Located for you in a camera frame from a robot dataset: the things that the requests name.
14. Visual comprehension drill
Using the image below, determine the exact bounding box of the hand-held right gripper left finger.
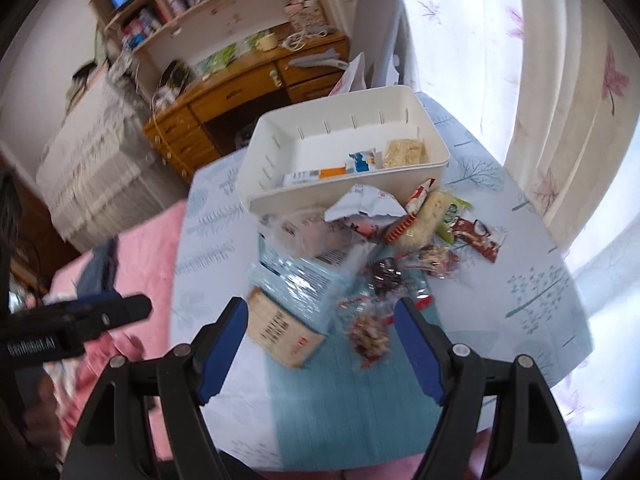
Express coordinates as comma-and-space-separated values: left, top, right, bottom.
60, 296, 251, 480

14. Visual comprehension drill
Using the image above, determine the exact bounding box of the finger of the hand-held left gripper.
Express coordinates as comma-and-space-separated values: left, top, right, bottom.
65, 295, 153, 343

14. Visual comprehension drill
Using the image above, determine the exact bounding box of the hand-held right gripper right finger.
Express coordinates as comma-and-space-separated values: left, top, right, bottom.
392, 296, 583, 480

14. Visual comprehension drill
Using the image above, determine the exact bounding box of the nut cluster clear packet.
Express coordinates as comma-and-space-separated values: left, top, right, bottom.
346, 309, 394, 368

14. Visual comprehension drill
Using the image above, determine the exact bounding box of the brown kraft paper packet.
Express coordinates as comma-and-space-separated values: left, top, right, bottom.
245, 287, 327, 369

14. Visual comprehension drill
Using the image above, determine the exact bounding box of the nut bar clear packet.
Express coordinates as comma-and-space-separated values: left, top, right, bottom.
400, 244, 461, 279

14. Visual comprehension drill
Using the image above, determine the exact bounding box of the light blue biscuit packet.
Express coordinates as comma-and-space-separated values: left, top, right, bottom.
247, 247, 367, 332

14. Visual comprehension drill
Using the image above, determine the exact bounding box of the red brown chocolate packet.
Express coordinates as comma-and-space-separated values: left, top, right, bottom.
449, 216, 507, 264

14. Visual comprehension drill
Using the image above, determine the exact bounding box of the puffed rice bar clear packet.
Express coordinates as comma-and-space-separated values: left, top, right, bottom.
384, 190, 452, 252

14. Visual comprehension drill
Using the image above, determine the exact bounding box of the white snack bag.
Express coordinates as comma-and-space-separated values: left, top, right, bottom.
324, 184, 407, 225

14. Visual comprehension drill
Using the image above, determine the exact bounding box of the long red white snack packet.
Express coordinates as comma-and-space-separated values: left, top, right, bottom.
411, 178, 439, 212

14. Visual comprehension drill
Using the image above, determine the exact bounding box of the white plastic storage box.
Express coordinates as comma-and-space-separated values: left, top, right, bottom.
235, 85, 451, 216

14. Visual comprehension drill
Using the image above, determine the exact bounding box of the pink blanket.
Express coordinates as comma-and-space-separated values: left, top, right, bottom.
42, 200, 188, 461

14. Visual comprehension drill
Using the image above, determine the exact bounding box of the teal placemat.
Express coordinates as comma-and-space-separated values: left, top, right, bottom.
267, 240, 446, 471

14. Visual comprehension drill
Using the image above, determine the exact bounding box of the green snack packet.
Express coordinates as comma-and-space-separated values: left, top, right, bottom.
434, 197, 474, 244

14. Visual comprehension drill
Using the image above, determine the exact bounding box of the white lace cover cloth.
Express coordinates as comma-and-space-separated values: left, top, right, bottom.
35, 77, 193, 253

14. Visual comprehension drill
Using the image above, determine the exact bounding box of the white orange flat packet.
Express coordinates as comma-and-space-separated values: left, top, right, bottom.
282, 166, 349, 189

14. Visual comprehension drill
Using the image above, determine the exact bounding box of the small blue white packet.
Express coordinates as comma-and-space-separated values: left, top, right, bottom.
347, 149, 377, 174

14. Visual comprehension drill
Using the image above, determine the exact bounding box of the puffed rice cake packet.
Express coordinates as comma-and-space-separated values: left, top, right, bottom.
387, 137, 430, 168

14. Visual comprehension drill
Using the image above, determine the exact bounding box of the black patterned box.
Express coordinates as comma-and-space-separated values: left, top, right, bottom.
159, 60, 196, 93

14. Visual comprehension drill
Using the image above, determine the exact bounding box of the wooden desk with drawers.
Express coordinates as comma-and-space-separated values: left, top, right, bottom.
142, 32, 351, 183

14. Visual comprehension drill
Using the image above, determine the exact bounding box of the green tissue pack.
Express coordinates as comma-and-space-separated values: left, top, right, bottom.
197, 44, 238, 73

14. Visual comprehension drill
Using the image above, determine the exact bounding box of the white plastic bag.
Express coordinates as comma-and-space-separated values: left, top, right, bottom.
327, 52, 371, 98

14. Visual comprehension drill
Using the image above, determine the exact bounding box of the white floral curtain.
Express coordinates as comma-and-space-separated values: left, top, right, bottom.
390, 0, 640, 441

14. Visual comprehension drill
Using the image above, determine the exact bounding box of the grey shark plush toy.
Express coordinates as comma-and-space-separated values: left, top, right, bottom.
289, 49, 347, 70

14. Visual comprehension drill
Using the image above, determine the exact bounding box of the wooden bookshelf hutch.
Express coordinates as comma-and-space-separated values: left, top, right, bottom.
90, 0, 346, 91

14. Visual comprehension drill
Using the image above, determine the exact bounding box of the grey office chair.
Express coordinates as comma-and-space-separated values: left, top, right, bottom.
352, 0, 416, 88

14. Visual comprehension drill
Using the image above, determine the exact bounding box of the white printed canvas bag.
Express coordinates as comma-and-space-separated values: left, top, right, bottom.
287, 2, 326, 33

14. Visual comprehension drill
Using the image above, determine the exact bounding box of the white cable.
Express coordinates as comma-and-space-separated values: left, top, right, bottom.
277, 30, 311, 52

